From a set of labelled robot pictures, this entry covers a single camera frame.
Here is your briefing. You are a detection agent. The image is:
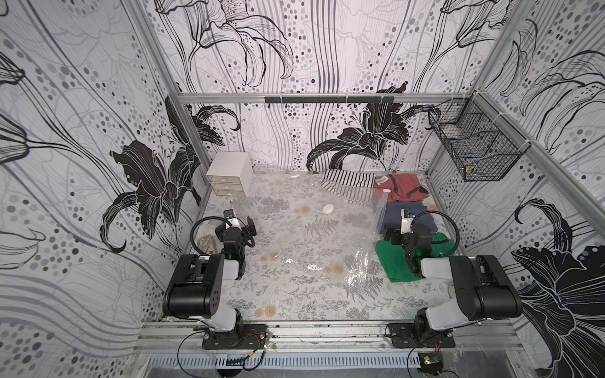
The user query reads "red garment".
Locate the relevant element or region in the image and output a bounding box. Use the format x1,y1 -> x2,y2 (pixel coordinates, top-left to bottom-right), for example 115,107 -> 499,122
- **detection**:
372,173 -> 429,203

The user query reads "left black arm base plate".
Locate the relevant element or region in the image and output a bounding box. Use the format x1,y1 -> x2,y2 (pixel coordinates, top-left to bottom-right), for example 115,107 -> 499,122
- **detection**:
202,323 -> 268,351

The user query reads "aluminium mounting rail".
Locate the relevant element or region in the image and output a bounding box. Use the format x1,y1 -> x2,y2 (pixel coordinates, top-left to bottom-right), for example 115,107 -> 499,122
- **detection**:
134,320 -> 523,353

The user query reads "black wire wall basket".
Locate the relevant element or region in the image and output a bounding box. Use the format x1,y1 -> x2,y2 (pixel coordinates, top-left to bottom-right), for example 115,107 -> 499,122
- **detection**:
428,94 -> 531,182

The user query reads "black wall hook rail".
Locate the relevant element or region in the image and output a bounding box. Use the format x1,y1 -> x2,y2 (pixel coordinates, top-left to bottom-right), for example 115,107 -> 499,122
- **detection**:
264,95 -> 395,104

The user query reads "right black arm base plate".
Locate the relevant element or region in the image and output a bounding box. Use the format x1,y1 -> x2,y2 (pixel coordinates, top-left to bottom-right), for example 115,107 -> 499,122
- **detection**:
385,315 -> 456,349

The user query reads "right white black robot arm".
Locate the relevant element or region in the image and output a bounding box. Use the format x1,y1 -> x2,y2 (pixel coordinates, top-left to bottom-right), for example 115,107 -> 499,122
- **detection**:
381,208 -> 522,335

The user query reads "green garment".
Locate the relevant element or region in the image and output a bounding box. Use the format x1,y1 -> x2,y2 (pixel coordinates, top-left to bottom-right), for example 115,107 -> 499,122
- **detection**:
375,232 -> 455,283

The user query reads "small electronics board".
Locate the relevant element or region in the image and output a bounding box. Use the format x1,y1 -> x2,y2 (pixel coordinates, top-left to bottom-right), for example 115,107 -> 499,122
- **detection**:
418,353 -> 444,376

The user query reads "black white striped garment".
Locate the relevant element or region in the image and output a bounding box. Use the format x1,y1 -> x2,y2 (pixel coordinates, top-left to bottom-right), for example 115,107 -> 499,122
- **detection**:
321,169 -> 376,203

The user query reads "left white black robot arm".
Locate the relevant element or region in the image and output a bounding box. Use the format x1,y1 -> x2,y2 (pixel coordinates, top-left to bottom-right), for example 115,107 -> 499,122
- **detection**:
162,209 -> 257,338

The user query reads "dark blue garment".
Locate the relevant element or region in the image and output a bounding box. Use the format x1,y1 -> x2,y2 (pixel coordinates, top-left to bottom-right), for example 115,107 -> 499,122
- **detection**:
381,202 -> 438,236

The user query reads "white mini drawer unit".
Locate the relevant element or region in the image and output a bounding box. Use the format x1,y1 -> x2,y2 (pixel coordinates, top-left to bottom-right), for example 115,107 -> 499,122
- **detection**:
206,151 -> 254,197

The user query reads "clear plastic vacuum bag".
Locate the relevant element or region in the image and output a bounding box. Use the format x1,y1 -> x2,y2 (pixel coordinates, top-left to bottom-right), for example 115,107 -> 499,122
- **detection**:
202,172 -> 441,303

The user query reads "white slotted cable duct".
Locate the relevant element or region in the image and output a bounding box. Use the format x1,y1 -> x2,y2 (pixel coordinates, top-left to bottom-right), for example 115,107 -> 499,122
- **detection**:
148,351 -> 420,370

